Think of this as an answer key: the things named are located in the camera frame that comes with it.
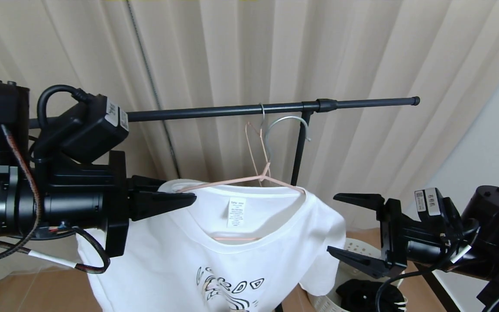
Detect black garment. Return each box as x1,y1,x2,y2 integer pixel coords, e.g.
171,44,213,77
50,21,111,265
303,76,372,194
336,279,406,312

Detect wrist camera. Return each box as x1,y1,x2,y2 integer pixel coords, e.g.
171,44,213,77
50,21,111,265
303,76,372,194
413,187,464,230
31,93,130,172

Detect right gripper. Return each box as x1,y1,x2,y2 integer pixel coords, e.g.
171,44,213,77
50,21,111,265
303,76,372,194
327,193,467,280

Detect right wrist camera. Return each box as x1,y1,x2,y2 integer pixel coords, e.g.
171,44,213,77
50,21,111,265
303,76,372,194
413,187,464,230

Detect white laundry basket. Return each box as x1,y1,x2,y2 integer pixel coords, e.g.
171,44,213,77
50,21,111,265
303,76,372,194
308,237,406,312

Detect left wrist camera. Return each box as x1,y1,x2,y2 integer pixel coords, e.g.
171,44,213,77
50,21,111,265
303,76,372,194
31,93,130,172

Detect black clothes rack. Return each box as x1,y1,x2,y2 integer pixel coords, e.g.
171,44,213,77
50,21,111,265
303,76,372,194
29,96,420,312

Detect pink clothes hanger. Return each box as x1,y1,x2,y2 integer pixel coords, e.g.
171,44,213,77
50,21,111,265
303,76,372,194
245,103,272,187
176,116,311,242

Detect white printed T-shirt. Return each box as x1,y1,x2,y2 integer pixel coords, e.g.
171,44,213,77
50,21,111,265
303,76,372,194
76,179,347,312

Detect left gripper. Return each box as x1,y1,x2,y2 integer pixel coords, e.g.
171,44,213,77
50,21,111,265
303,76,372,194
44,151,197,257

